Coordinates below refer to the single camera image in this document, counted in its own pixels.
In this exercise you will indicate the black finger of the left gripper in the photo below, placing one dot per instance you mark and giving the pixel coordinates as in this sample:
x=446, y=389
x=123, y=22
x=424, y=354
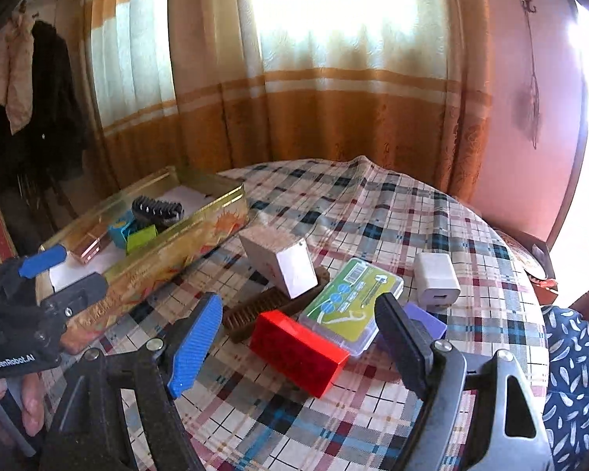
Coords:
x=75, y=298

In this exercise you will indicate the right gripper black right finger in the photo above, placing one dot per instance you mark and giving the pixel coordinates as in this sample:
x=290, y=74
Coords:
x=505, y=431

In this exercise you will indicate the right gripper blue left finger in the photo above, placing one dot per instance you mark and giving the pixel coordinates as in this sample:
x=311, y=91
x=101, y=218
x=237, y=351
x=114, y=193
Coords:
x=89, y=431

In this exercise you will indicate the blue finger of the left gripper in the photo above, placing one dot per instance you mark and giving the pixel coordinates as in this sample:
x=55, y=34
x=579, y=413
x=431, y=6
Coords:
x=33, y=265

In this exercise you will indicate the teal toy brick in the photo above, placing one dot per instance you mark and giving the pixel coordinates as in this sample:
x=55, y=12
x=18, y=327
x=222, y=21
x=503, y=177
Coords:
x=123, y=227

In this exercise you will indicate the lime green block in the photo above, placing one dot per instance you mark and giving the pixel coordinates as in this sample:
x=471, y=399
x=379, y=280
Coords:
x=140, y=238

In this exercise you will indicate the purple small box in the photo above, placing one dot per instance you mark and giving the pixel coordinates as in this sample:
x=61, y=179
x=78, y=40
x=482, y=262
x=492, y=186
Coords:
x=434, y=328

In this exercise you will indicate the brown wooden comb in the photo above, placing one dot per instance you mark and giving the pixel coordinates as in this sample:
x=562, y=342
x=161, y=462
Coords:
x=239, y=321

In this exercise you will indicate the red toy brick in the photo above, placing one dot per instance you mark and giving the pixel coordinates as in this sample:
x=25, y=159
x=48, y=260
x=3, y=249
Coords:
x=308, y=360

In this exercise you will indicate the white cardboard box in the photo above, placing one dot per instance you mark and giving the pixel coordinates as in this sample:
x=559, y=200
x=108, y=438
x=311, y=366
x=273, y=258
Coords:
x=280, y=257

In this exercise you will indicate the person's left hand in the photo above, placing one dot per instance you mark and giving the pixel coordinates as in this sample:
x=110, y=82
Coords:
x=27, y=402

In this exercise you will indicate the brown transparent small box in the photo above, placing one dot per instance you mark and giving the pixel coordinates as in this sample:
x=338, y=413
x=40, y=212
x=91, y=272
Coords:
x=92, y=243

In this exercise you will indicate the blue leaf pattern cushion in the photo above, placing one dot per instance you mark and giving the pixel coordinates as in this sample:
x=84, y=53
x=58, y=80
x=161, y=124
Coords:
x=566, y=411

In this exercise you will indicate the gold metal tin tray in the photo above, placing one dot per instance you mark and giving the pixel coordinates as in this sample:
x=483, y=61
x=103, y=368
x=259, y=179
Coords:
x=215, y=208

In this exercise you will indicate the dark hanging coat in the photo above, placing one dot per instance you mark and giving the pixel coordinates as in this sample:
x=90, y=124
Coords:
x=51, y=145

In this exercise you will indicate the black hair claw clip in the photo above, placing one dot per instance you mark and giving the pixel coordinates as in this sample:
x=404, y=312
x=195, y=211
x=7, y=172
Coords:
x=160, y=213

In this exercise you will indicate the plaid tablecloth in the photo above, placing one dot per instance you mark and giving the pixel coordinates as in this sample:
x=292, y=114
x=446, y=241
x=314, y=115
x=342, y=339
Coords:
x=364, y=226

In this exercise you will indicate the white charger adapter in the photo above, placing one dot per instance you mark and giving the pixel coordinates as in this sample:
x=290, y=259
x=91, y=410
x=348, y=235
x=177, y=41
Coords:
x=436, y=281

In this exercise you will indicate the beige hanging jacket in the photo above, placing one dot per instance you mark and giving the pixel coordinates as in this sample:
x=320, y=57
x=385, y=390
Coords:
x=16, y=70

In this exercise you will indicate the green floss pick case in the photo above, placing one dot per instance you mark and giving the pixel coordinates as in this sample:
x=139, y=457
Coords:
x=344, y=311

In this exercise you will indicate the orange and cream curtain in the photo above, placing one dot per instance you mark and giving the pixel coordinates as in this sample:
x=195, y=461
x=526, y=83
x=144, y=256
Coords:
x=220, y=84

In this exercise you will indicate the wall hook with tassel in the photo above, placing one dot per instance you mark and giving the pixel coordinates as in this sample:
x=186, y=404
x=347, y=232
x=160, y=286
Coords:
x=528, y=9

